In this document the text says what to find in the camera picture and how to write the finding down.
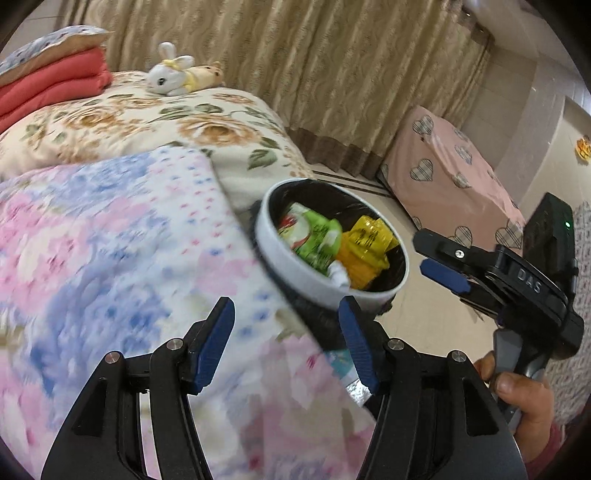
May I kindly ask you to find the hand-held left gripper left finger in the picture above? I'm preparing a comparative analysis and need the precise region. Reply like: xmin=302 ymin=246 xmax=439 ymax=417
xmin=41 ymin=296 xmax=236 ymax=480

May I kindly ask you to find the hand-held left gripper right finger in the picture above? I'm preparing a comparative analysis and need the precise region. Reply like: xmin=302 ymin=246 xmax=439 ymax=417
xmin=337 ymin=294 xmax=530 ymax=480

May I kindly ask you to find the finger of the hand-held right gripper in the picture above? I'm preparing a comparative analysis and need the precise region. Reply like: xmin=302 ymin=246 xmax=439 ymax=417
xmin=413 ymin=228 xmax=498 ymax=278
xmin=419 ymin=257 xmax=500 ymax=320

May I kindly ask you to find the yellow packet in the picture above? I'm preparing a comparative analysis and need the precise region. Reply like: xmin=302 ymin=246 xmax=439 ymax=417
xmin=334 ymin=214 xmax=400 ymax=291

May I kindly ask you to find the white bin with black bag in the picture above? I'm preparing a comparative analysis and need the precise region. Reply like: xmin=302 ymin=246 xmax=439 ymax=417
xmin=251 ymin=177 xmax=411 ymax=352

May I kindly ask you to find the green white drink pouch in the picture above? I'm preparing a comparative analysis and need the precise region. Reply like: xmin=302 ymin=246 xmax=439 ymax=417
xmin=276 ymin=202 xmax=347 ymax=287

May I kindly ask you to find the person's right forearm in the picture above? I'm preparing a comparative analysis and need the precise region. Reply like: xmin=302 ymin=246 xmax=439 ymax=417
xmin=525 ymin=421 xmax=570 ymax=480

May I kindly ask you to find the person's right hand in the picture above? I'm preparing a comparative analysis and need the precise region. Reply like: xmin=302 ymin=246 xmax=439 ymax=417
xmin=474 ymin=354 xmax=556 ymax=463

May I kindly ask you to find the pink cloth covered furniture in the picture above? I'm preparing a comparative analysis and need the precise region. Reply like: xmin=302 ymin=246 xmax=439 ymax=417
xmin=378 ymin=104 xmax=527 ymax=250

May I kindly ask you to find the pastel floral blanket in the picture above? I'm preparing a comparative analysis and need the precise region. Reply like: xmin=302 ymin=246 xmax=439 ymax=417
xmin=0 ymin=145 xmax=380 ymax=480

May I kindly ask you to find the beige floral quilt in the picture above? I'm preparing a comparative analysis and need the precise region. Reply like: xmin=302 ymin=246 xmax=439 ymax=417
xmin=0 ymin=69 xmax=317 ymax=213

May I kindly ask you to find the beige patterned curtain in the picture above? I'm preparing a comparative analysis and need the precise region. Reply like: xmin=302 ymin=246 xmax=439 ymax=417
xmin=46 ymin=0 xmax=495 ymax=179

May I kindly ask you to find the small tan plush toy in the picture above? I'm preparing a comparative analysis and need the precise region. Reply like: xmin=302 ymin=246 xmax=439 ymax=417
xmin=182 ymin=61 xmax=226 ymax=96

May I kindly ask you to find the white rabbit plush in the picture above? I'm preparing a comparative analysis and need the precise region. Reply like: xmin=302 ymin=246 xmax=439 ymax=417
xmin=147 ymin=42 xmax=196 ymax=97

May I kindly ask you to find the folded red quilt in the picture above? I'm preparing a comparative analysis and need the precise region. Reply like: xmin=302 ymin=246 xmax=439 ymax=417
xmin=0 ymin=47 xmax=113 ymax=133

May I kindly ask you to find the blue patterned pillow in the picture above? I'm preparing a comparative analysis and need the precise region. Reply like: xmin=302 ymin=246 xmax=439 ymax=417
xmin=0 ymin=25 xmax=116 ymax=86

